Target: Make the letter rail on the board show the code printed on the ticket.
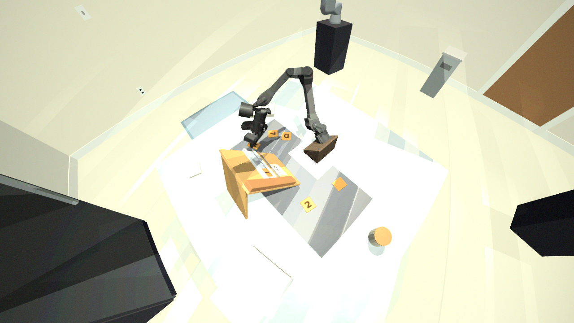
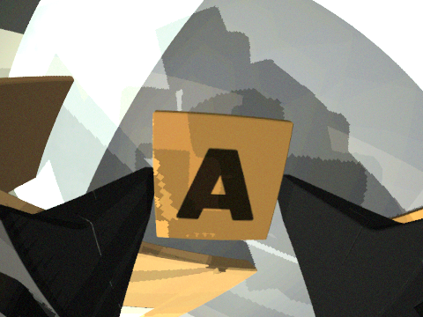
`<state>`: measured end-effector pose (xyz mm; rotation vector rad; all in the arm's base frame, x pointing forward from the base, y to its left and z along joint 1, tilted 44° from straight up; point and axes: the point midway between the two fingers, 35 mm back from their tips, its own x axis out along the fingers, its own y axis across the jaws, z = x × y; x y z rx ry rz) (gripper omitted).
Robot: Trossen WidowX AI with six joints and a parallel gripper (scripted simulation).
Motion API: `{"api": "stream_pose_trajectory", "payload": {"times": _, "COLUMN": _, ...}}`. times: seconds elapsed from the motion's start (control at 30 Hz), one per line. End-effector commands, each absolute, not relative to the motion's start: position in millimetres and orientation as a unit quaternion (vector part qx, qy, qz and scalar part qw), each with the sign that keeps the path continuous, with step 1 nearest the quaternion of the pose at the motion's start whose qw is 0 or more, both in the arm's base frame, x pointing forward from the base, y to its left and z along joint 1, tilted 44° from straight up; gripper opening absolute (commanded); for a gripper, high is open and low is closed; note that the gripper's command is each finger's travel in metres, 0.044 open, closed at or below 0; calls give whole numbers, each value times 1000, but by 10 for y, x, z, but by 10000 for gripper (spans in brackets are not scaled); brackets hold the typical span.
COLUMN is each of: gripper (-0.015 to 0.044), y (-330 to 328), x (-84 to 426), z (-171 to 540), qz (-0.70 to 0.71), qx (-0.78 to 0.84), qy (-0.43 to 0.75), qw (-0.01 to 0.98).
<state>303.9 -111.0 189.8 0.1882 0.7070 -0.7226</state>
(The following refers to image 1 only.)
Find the white paper ticket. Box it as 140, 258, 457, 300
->
270, 164, 287, 176

